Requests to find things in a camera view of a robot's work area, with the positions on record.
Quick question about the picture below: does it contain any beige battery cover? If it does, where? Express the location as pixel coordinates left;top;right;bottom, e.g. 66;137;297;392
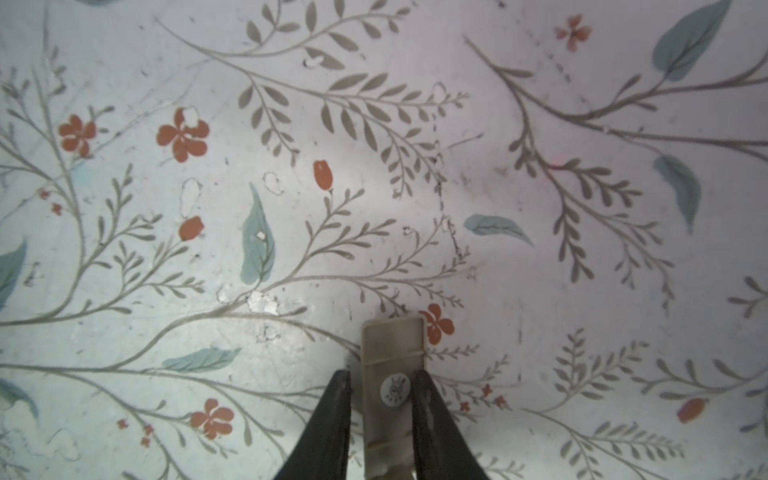
361;315;426;479

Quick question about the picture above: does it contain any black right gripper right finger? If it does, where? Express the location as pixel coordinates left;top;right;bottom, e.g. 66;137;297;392
411;370;488;480

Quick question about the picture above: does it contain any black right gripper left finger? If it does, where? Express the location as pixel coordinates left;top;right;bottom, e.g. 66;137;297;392
274;370;352;480

